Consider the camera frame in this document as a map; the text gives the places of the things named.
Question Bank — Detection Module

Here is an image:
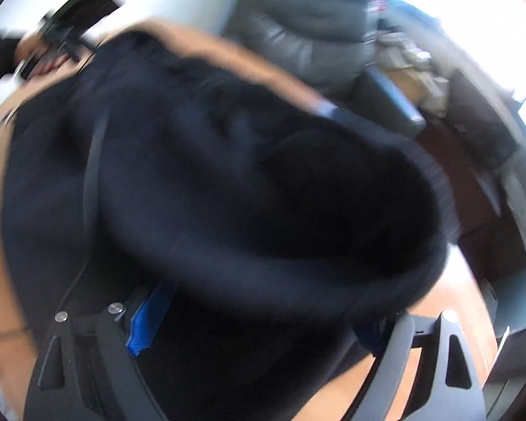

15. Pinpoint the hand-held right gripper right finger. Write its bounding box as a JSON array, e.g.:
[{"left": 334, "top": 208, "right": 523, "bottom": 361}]
[{"left": 353, "top": 309, "right": 487, "bottom": 421}]

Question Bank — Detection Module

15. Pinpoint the dark navy garment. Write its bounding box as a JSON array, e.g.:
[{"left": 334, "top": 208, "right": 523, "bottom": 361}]
[{"left": 0, "top": 26, "right": 462, "bottom": 421}]

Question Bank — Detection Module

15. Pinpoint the black box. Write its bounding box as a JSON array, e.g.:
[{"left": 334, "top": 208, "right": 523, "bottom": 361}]
[{"left": 348, "top": 69, "right": 427, "bottom": 139}]

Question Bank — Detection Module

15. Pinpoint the person's left hand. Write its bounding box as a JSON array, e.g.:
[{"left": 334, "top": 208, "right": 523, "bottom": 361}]
[{"left": 16, "top": 34, "right": 78, "bottom": 82}]

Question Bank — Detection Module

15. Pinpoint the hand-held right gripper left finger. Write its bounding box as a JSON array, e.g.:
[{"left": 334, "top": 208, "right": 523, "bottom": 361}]
[{"left": 35, "top": 280, "right": 178, "bottom": 421}]

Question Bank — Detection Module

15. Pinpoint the pile of clutter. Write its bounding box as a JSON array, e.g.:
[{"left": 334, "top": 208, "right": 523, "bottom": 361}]
[{"left": 368, "top": 0, "right": 524, "bottom": 117}]

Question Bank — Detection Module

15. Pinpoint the dark cabinet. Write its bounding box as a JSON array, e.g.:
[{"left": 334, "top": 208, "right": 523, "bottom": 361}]
[{"left": 449, "top": 68, "right": 526, "bottom": 270}]

